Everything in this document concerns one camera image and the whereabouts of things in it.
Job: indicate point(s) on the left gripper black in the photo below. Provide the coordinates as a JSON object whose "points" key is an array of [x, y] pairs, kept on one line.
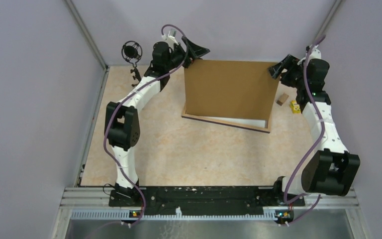
{"points": [[195, 51]]}

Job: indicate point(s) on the white cable duct strip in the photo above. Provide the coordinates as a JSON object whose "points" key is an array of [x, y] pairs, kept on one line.
{"points": [[127, 215]]}

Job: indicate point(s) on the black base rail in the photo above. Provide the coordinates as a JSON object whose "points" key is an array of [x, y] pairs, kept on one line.
{"points": [[199, 200]]}

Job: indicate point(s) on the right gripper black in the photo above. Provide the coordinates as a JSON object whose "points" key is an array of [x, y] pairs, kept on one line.
{"points": [[286, 62]]}

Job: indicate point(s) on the wooden picture frame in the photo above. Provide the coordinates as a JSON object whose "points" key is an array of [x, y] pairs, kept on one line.
{"points": [[204, 119]]}

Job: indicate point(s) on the small yellow toy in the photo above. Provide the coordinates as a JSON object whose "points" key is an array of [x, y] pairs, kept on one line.
{"points": [[295, 107]]}

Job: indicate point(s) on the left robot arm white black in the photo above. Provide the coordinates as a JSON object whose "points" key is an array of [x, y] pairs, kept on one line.
{"points": [[122, 127]]}

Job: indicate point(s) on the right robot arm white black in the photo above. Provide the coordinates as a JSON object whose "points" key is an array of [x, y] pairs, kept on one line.
{"points": [[328, 168]]}

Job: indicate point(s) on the small brown wooden block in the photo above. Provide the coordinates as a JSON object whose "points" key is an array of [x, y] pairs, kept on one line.
{"points": [[282, 99]]}

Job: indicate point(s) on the black microphone on tripod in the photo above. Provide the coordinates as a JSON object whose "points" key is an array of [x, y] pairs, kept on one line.
{"points": [[131, 52]]}

